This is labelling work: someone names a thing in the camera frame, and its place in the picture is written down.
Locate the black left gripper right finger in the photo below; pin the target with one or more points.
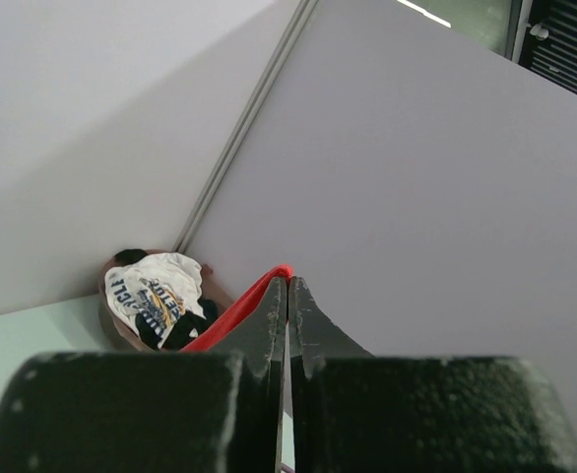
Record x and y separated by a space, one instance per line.
357 412

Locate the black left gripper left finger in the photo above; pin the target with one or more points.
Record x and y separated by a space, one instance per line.
215 411

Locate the red tank top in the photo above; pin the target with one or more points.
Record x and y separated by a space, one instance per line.
238 311

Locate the white printed tank top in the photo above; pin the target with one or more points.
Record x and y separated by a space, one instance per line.
150 290

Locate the brown translucent laundry basket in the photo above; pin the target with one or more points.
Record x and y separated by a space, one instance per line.
116 330

